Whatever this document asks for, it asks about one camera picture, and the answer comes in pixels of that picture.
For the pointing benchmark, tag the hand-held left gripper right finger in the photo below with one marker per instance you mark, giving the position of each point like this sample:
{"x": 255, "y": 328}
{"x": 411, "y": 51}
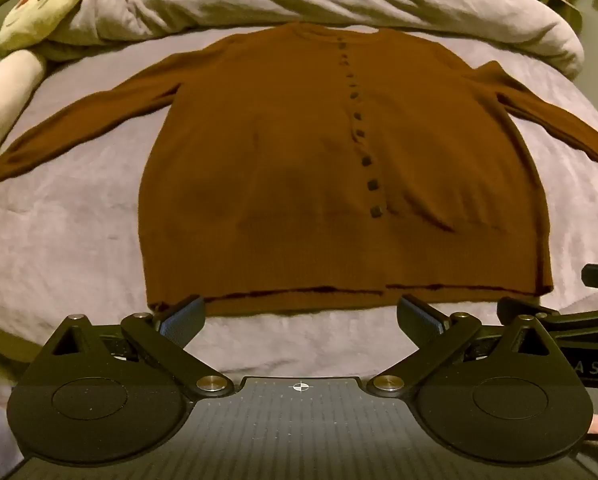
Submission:
{"x": 424, "y": 321}

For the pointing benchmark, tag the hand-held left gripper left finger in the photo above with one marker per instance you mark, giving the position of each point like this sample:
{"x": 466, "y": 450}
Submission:
{"x": 181, "y": 319}

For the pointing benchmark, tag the brown button cardigan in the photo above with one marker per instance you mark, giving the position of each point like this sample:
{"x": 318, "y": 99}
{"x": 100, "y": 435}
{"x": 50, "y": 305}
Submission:
{"x": 289, "y": 160}

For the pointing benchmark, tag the bed with lavender sheet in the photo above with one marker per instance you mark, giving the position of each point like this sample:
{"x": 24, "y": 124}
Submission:
{"x": 79, "y": 225}

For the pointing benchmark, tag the cream plush toy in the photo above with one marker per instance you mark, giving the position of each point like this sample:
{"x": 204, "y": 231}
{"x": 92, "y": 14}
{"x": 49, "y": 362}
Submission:
{"x": 41, "y": 7}

